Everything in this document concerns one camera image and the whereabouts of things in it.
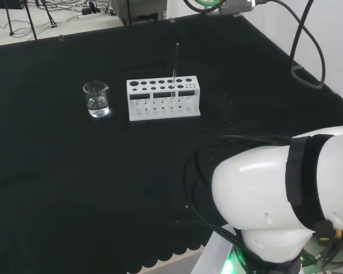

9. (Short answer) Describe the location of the pale base board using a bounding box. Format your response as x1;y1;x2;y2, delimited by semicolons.
198;228;246;274

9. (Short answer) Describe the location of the white power strip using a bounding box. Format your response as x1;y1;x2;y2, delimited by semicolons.
78;7;103;20

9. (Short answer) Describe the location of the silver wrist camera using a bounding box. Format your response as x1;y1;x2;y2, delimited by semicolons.
219;0;258;14

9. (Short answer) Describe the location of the small glass beaker with water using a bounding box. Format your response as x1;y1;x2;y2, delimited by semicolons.
82;81;111;118

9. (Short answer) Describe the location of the clear glass rod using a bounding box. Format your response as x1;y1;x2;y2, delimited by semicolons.
170;42;180;107

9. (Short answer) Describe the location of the black tripod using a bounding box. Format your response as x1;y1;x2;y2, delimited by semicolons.
4;0;38;41
35;0;57;28

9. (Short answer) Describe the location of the black bench cloth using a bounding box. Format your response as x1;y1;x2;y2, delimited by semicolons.
0;13;343;274

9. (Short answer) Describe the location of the white test tube rack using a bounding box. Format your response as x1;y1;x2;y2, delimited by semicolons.
126;75;201;122

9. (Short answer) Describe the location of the grey metal cabinet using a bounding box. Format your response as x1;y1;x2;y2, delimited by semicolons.
110;0;168;26

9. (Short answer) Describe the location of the black looped camera cable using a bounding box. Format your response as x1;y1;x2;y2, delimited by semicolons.
257;0;327;91

